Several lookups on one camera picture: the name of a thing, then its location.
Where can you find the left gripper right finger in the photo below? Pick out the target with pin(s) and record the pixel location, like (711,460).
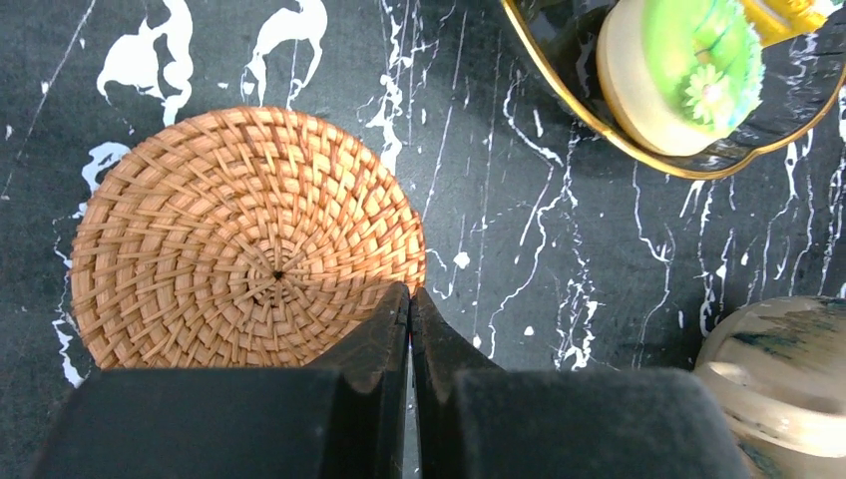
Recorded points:
(479,420)

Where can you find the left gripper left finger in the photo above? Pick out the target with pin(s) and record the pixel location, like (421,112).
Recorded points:
(340,416)

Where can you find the woven coaster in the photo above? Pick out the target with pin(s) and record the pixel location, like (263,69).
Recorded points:
(250,236)

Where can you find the yellow frosted donut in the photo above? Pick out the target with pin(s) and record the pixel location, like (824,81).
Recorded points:
(679,75)

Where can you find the yellow layered cake slice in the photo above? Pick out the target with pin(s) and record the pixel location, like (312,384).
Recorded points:
(776,21)

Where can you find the beige mug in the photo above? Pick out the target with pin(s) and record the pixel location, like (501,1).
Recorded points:
(777,370)

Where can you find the three-tier glass cake stand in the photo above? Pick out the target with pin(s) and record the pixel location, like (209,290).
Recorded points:
(802,79)

